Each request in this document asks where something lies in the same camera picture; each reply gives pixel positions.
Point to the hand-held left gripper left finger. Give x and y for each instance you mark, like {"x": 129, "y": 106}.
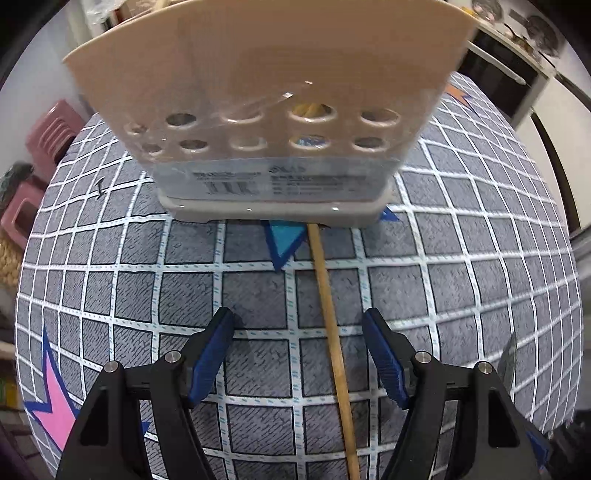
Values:
{"x": 210, "y": 355}

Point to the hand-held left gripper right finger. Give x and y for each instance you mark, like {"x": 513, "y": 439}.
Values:
{"x": 383, "y": 355}

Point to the plain wooden chopstick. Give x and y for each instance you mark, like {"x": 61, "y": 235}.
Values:
{"x": 161, "y": 4}
{"x": 332, "y": 337}

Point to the translucent grey spoon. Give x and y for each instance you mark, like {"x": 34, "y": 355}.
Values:
{"x": 508, "y": 362}

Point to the beige plastic utensil holder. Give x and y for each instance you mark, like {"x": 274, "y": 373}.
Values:
{"x": 277, "y": 55}

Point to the pink plastic stool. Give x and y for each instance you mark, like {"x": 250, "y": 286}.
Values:
{"x": 21, "y": 212}
{"x": 55, "y": 134}

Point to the black oven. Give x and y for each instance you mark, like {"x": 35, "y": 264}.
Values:
{"x": 498, "y": 78}

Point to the white cabinet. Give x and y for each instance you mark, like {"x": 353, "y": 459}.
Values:
{"x": 568, "y": 92}

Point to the round dark pan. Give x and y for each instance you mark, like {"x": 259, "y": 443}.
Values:
{"x": 544, "y": 32}

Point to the silver kettle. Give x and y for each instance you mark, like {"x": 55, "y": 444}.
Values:
{"x": 487, "y": 9}

